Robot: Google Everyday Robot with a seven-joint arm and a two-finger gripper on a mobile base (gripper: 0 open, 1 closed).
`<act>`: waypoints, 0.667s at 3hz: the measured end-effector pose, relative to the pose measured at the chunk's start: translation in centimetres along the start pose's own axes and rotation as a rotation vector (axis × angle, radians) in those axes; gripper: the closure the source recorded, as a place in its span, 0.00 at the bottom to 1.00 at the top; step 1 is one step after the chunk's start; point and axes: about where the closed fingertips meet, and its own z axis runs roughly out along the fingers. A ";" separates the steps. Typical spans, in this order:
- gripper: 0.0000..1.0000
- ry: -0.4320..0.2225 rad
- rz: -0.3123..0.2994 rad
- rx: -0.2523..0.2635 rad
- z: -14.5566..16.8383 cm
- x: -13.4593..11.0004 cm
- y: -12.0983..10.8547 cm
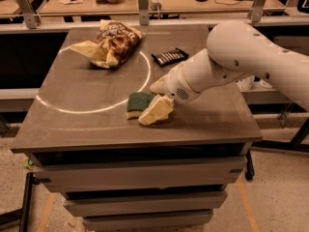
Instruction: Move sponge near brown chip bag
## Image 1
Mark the green and yellow sponge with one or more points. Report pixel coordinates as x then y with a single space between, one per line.
137 103

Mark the grey drawer cabinet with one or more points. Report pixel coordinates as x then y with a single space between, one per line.
117 174

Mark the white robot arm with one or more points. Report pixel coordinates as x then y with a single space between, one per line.
235 50

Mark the white plastic bottle left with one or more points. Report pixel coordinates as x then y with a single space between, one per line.
246 83

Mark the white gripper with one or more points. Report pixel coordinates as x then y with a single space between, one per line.
176 84

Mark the white power strip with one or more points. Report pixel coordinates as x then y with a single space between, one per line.
155 5

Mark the brown chip bag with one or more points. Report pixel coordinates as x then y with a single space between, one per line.
112 47

